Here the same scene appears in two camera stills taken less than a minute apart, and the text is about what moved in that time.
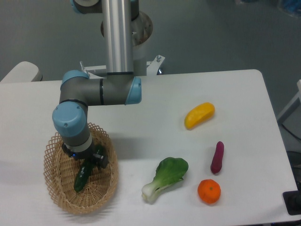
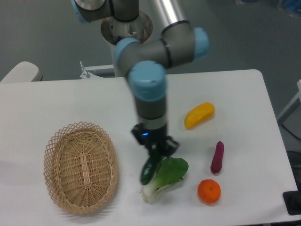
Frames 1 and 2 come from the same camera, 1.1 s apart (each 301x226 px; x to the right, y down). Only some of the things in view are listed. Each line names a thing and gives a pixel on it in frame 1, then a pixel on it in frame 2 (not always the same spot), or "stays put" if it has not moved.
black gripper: (99, 157) → (155, 138)
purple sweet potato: (216, 163) stays put
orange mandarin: (209, 191) stays put
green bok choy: (169, 171) stays put
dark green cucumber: (83, 174) → (149, 169)
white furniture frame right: (297, 96) stays put
